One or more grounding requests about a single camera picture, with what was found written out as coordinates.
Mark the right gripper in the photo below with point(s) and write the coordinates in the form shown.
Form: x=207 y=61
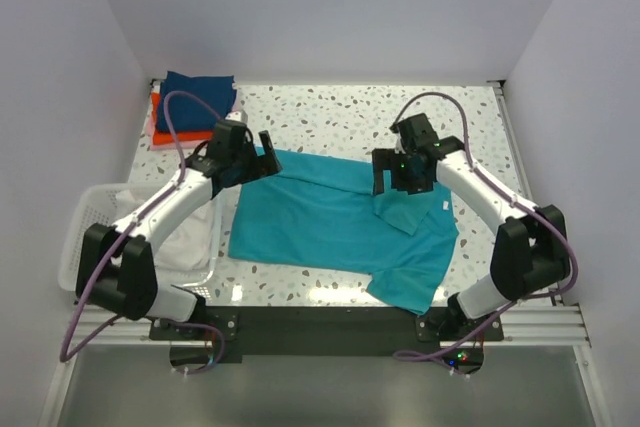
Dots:
x=387 y=159

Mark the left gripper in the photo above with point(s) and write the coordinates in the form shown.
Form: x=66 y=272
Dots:
x=262 y=165

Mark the teal t shirt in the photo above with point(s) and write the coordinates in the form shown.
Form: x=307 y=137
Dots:
x=320 y=212

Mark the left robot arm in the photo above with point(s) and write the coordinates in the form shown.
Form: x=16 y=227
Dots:
x=117 y=270

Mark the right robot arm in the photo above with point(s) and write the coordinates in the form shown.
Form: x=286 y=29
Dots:
x=530 y=250

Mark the folded navy blue t shirt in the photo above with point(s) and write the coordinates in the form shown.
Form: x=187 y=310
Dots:
x=187 y=115

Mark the folded orange t shirt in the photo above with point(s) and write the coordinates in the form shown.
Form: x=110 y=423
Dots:
x=208 y=108

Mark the folded pink t shirt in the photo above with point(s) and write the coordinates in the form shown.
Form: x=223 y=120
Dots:
x=164 y=141

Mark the white t shirt in basket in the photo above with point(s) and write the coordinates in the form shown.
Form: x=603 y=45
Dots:
x=186 y=252

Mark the white plastic basket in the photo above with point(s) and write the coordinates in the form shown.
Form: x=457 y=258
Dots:
x=80 y=242

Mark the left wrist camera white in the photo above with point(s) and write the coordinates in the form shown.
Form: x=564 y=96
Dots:
x=238 y=116

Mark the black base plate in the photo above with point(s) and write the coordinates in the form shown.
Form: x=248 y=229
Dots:
x=231 y=334

